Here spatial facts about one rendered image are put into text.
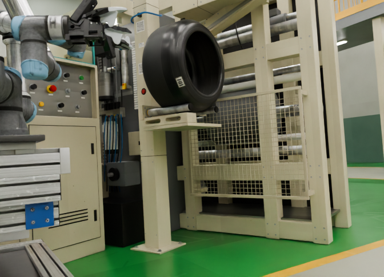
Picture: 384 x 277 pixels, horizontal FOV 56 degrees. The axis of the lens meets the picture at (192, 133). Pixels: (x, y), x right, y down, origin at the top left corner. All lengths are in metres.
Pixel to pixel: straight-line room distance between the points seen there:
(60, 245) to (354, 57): 11.04
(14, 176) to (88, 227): 1.27
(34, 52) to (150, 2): 1.55
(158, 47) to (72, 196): 1.07
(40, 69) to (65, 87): 1.31
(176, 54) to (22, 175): 1.15
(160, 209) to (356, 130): 10.16
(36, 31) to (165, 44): 1.06
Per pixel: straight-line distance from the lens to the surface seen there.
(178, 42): 2.13
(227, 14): 2.65
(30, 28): 1.22
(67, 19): 1.20
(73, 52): 1.77
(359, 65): 12.22
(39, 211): 1.36
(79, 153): 2.44
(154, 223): 2.46
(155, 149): 2.41
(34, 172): 1.31
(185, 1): 2.73
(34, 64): 1.19
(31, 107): 1.95
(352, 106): 12.24
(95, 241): 2.56
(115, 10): 1.15
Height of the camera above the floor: 0.63
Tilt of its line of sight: 3 degrees up
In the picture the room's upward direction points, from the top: 3 degrees counter-clockwise
